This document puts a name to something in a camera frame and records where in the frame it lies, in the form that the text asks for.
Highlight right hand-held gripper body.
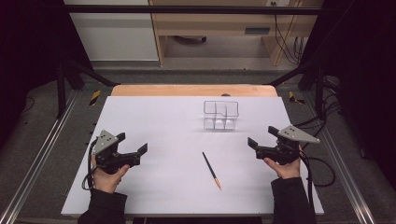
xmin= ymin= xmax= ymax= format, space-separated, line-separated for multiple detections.
xmin=255 ymin=124 xmax=320 ymax=166

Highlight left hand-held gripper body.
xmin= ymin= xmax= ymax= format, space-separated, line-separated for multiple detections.
xmin=92 ymin=129 xmax=141 ymax=175

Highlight clear plastic organizer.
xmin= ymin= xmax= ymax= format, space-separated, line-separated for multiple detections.
xmin=203 ymin=100 xmax=240 ymax=131

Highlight black pencil with orange tip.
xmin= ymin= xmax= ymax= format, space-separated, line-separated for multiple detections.
xmin=202 ymin=151 xmax=222 ymax=190

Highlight person's right hand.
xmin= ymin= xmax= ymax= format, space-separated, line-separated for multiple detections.
xmin=263 ymin=146 xmax=303 ymax=180

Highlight person's left hand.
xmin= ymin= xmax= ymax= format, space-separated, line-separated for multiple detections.
xmin=91 ymin=155 xmax=131 ymax=194

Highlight white board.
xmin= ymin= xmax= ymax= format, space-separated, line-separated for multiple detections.
xmin=61 ymin=95 xmax=325 ymax=217

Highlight yellow and black tape strip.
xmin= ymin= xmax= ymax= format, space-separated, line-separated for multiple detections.
xmin=89 ymin=90 xmax=103 ymax=107
xmin=288 ymin=91 xmax=306 ymax=105

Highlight wooden table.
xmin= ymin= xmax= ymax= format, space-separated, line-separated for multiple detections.
xmin=110 ymin=84 xmax=278 ymax=98

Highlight white cabinet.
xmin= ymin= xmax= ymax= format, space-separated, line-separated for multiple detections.
xmin=63 ymin=0 xmax=160 ymax=62

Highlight black object under desk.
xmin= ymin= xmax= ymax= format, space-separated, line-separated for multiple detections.
xmin=172 ymin=35 xmax=208 ymax=45

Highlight light wooden desk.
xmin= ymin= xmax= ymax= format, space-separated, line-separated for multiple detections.
xmin=148 ymin=0 xmax=322 ymax=67

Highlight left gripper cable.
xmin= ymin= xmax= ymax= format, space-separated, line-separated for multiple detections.
xmin=81 ymin=138 xmax=99 ymax=190

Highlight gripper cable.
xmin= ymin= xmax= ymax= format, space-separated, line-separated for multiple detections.
xmin=298 ymin=148 xmax=316 ymax=214
xmin=81 ymin=138 xmax=99 ymax=190

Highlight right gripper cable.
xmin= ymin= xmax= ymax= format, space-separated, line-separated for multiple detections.
xmin=298 ymin=148 xmax=316 ymax=214

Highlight bundle of black floor cables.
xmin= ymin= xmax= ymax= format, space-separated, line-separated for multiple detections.
xmin=292 ymin=75 xmax=342 ymax=151

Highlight black floor cable loop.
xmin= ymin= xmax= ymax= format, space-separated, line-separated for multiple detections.
xmin=303 ymin=156 xmax=337 ymax=188

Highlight black frame post with strut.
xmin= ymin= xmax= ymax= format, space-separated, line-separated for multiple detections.
xmin=56 ymin=58 xmax=118 ymax=119
xmin=266 ymin=59 xmax=327 ymax=121

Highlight aluminium rail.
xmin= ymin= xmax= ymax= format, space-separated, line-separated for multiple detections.
xmin=303 ymin=92 xmax=378 ymax=224
xmin=0 ymin=90 xmax=80 ymax=224

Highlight hanging black desk cables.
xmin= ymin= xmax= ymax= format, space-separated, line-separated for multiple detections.
xmin=270 ymin=1 xmax=305 ymax=65

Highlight black horizontal frame bar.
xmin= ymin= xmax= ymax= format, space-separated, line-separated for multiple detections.
xmin=61 ymin=4 xmax=325 ymax=16

